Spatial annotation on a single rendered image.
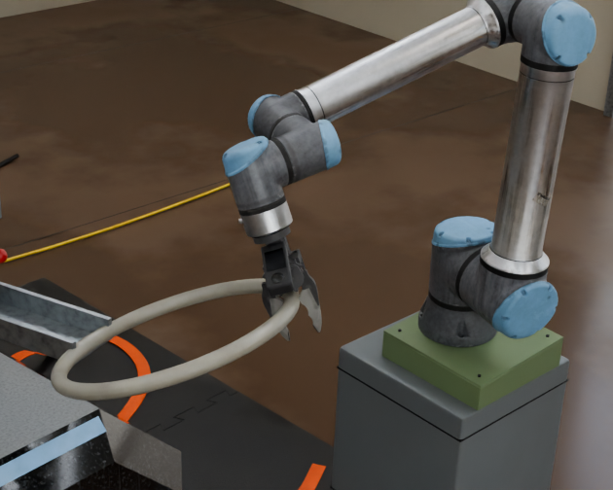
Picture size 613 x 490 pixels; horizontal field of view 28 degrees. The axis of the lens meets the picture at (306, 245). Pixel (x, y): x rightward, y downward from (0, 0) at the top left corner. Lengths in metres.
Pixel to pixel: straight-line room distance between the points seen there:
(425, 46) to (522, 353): 0.80
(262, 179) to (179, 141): 4.24
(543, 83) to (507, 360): 0.70
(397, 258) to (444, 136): 1.50
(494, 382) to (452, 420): 0.13
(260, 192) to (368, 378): 0.86
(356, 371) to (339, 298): 1.99
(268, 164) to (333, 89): 0.26
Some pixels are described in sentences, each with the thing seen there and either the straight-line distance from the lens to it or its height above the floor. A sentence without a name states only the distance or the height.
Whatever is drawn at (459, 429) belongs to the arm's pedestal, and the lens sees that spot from 2.78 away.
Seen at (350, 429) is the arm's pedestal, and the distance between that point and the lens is 3.06.
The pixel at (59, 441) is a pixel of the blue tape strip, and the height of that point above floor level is 0.82.
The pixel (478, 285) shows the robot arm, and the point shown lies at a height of 1.13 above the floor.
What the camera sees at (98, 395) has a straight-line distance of 2.15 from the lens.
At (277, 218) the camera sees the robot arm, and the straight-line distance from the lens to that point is 2.22.
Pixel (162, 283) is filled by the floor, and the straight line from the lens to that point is 5.02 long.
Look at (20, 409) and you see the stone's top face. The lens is 2.78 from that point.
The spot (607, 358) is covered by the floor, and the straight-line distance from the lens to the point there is 4.75.
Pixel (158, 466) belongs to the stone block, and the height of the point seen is 0.65.
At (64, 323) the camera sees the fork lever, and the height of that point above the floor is 1.10.
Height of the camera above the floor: 2.39
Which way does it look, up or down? 27 degrees down
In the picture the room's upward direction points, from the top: 2 degrees clockwise
